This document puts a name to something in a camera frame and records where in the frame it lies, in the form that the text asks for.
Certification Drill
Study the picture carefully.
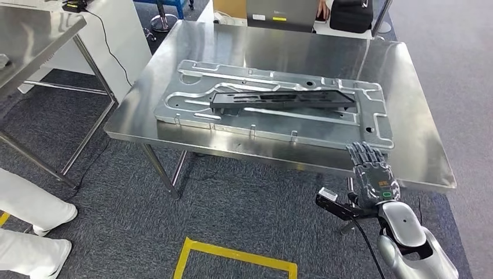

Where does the white power adapter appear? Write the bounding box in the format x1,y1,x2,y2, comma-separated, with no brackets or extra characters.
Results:
213,10,233,24

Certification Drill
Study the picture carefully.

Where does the black bag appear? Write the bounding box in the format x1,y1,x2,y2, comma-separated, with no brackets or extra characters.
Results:
330,0,374,34

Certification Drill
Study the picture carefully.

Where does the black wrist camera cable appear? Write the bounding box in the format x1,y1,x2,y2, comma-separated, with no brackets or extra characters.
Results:
352,217,387,279

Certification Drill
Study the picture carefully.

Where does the person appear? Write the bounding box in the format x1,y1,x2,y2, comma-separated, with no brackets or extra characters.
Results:
0,167,78,279
316,0,331,22

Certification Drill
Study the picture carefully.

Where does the cardboard box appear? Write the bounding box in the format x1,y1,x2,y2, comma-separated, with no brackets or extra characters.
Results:
212,0,248,19

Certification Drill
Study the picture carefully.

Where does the steel side table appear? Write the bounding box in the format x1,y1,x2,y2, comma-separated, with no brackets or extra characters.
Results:
0,5,119,189

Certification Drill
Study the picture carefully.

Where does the white cabinet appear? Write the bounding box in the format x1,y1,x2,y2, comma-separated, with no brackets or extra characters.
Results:
17,0,153,105

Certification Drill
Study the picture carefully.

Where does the black plastic frame part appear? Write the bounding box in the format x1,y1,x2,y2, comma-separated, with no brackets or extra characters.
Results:
209,90,357,116

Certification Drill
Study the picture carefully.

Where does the stainless steel workbench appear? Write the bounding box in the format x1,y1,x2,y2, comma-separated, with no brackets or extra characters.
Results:
103,19,457,235

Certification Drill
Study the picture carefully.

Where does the chrome stanchion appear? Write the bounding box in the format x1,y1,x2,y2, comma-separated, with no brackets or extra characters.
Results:
149,0,179,33
371,0,394,40

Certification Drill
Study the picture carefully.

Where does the black device on cabinet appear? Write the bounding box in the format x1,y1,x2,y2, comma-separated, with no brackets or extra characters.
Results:
61,0,88,13

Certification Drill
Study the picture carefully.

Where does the grey laptop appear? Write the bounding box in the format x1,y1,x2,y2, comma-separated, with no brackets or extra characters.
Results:
246,0,320,34

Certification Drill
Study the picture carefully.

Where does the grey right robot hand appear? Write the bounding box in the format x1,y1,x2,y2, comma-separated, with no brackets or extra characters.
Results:
345,141,401,204

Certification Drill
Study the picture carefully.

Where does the grey metal fixture plate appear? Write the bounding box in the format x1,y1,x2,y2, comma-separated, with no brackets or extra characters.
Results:
153,59,395,151

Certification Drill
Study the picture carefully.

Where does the black power cable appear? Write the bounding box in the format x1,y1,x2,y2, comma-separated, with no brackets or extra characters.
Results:
84,9,134,87

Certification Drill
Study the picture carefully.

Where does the white table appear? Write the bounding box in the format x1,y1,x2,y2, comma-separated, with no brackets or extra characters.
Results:
196,0,374,40

